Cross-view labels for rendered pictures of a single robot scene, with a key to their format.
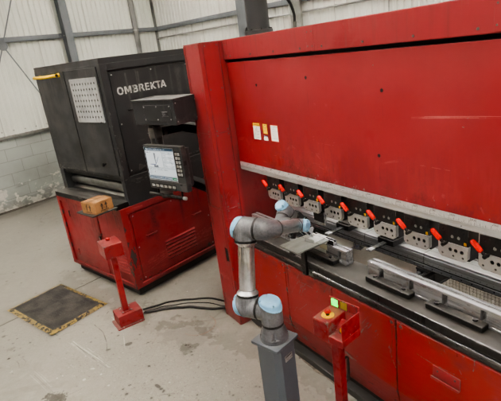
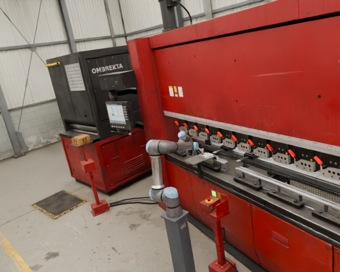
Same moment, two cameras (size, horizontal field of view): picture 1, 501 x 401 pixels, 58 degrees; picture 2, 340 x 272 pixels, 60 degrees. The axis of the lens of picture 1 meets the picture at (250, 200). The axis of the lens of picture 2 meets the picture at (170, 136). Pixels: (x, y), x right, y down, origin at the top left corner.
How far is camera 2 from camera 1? 0.36 m
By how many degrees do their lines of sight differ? 5
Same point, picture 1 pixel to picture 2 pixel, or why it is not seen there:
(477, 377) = (297, 237)
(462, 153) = (280, 95)
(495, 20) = (291, 12)
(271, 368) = (172, 232)
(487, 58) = (289, 36)
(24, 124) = (45, 95)
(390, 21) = (236, 18)
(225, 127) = (153, 89)
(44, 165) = (58, 120)
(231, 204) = (158, 137)
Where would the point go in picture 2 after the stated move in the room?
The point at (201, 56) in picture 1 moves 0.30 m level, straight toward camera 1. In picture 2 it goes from (136, 47) to (134, 46)
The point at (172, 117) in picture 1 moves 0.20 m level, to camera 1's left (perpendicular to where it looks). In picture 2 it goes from (120, 84) to (104, 87)
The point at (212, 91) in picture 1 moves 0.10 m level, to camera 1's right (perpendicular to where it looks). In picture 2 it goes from (144, 68) to (153, 66)
